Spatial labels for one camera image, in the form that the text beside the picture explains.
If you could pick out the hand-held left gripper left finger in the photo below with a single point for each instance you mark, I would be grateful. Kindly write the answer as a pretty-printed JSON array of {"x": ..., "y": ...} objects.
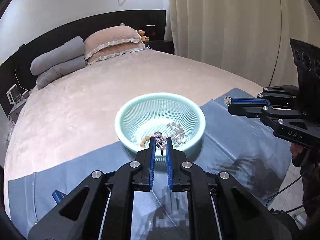
[{"x": 152, "y": 160}]

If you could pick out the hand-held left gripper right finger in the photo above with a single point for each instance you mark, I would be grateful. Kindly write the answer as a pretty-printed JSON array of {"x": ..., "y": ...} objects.
[{"x": 169, "y": 160}]

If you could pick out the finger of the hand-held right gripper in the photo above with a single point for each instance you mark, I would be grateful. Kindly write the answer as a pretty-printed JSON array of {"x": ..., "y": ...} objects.
[
  {"x": 250, "y": 100},
  {"x": 245, "y": 110}
]

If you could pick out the teal plastic mesh basket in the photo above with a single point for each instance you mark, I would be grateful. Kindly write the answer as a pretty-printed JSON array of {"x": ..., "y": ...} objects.
[{"x": 155, "y": 115}]

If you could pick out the person's right hand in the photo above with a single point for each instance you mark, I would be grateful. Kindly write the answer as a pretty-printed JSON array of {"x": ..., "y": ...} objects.
[{"x": 297, "y": 150}]

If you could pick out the blue grey cloth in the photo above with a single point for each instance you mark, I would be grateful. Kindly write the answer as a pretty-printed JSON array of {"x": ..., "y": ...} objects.
[{"x": 225, "y": 142}]

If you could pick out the cream curtain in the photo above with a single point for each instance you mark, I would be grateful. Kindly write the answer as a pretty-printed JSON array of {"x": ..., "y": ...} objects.
[{"x": 225, "y": 30}]

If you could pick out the bed with beige bedspread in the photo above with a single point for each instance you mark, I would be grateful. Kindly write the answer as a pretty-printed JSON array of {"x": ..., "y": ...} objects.
[{"x": 87, "y": 105}]

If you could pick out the dark blue box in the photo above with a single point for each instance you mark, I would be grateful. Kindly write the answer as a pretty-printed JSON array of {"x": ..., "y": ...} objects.
[{"x": 57, "y": 195}]

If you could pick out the black nightstand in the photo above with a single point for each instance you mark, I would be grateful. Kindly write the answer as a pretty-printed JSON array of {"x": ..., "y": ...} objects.
[{"x": 162, "y": 46}]

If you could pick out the pink frilled pillow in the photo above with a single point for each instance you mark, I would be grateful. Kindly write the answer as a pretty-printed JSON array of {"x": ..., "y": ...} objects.
[
  {"x": 117, "y": 51},
  {"x": 110, "y": 37}
]

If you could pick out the brown teddy bear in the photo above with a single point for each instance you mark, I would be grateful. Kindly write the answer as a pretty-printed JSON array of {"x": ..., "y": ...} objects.
[{"x": 143, "y": 35}]

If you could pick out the grey pillow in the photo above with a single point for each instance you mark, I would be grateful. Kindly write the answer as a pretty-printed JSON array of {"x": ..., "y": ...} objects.
[
  {"x": 57, "y": 55},
  {"x": 60, "y": 72}
]

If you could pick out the white bedside device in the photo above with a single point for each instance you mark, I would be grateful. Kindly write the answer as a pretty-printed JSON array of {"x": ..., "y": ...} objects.
[{"x": 14, "y": 94}]

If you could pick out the black headboard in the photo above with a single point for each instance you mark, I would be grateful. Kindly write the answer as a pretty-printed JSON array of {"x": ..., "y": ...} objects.
[{"x": 50, "y": 32}]

